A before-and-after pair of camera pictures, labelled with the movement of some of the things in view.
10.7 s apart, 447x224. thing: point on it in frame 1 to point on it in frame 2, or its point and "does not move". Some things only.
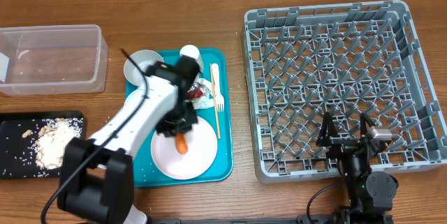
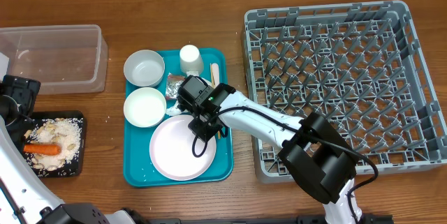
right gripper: [341, 145] to [201, 121]
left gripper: [188, 116] to [24, 91]
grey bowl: [144, 58] does not move
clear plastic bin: [54, 60] does not move
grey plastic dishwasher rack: [345, 60] does not move
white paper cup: [193, 51] does not move
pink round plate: [202, 146] does not move
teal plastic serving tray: [217, 72] does not move
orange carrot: [181, 143] to [46, 148]
